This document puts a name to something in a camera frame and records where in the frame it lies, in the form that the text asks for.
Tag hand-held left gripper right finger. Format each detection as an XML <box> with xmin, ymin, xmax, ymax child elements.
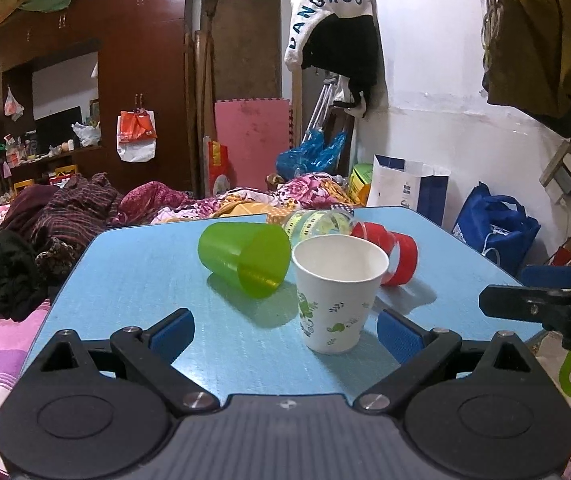
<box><xmin>354</xmin><ymin>308</ymin><xmax>536</xmax><ymax>413</ymax></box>

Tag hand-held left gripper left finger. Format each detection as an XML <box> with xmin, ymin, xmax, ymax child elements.
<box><xmin>40</xmin><ymin>308</ymin><xmax>219</xmax><ymax>417</ymax></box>

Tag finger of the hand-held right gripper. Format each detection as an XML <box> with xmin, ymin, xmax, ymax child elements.
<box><xmin>521</xmin><ymin>262</ymin><xmax>571</xmax><ymax>290</ymax></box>
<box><xmin>480</xmin><ymin>285</ymin><xmax>571</xmax><ymax>350</ymax></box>

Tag green plastic cup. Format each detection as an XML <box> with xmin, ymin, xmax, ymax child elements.
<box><xmin>198</xmin><ymin>222</ymin><xmax>292</xmax><ymax>301</ymax></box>

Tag white paper cup green print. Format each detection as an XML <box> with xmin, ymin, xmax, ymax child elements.
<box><xmin>292</xmin><ymin>236</ymin><xmax>390</xmax><ymax>356</ymax></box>

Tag clear cup yellow-green stripes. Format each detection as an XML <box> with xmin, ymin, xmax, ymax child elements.
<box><xmin>282</xmin><ymin>208</ymin><xmax>359</xmax><ymax>251</ymax></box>

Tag blue tote bag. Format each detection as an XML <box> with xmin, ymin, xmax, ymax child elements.
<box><xmin>453</xmin><ymin>182</ymin><xmax>541</xmax><ymax>276</ymax></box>

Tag white and blue paper bag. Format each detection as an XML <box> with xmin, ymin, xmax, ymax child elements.
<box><xmin>367</xmin><ymin>155</ymin><xmax>451</xmax><ymax>228</ymax></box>

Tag dark plaid cloth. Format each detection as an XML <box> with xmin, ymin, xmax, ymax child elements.
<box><xmin>0</xmin><ymin>172</ymin><xmax>126</xmax><ymax>276</ymax></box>

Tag green box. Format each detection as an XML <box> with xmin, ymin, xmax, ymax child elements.
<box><xmin>348</xmin><ymin>162</ymin><xmax>373</xmax><ymax>206</ymax></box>

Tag pink striped bedsheet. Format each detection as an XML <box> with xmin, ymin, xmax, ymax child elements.
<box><xmin>0</xmin><ymin>300</ymin><xmax>51</xmax><ymax>480</ymax></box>

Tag floral blanket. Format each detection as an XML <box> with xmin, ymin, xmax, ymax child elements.
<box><xmin>120</xmin><ymin>172</ymin><xmax>366</xmax><ymax>226</ymax></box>

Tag black cloth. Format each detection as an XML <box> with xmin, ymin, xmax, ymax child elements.
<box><xmin>0</xmin><ymin>230</ymin><xmax>61</xmax><ymax>321</ymax></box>

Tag red and yellow bag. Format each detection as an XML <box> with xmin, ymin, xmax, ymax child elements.
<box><xmin>208</xmin><ymin>140</ymin><xmax>229</xmax><ymax>196</ymax></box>

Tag blue plastic bag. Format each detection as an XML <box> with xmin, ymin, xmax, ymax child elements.
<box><xmin>276</xmin><ymin>132</ymin><xmax>351</xmax><ymax>177</ymax></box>

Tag pink foam mat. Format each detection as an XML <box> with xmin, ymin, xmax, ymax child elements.
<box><xmin>214</xmin><ymin>98</ymin><xmax>292</xmax><ymax>196</ymax></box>

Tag orange and white plastic bag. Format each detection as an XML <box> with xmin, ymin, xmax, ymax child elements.
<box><xmin>116</xmin><ymin>109</ymin><xmax>158</xmax><ymax>163</ymax></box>

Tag crumpled white plastic bag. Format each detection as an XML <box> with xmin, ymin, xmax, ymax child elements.
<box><xmin>72</xmin><ymin>121</ymin><xmax>102</xmax><ymax>148</ymax></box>

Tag olive hanging jacket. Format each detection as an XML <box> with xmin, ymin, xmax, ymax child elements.
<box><xmin>483</xmin><ymin>0</ymin><xmax>571</xmax><ymax>138</ymax></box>

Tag black television screen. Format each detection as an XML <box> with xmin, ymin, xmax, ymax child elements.
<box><xmin>34</xmin><ymin>106</ymin><xmax>83</xmax><ymax>153</ymax></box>

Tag small white plastic bag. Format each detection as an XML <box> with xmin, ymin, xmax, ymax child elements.
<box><xmin>4</xmin><ymin>86</ymin><xmax>25</xmax><ymax>121</ymax></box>

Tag brown wooden board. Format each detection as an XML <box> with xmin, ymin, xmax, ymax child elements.
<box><xmin>200</xmin><ymin>0</ymin><xmax>282</xmax><ymax>101</ymax></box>

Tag brown wooden wardrobe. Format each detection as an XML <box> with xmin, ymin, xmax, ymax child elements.
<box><xmin>0</xmin><ymin>0</ymin><xmax>201</xmax><ymax>201</ymax></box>

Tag wall socket with charger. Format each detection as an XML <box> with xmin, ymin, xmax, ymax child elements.
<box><xmin>540</xmin><ymin>142</ymin><xmax>571</xmax><ymax>206</ymax></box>

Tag metal folding frame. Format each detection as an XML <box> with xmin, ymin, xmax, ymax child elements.
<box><xmin>303</xmin><ymin>74</ymin><xmax>346</xmax><ymax>146</ymax></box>

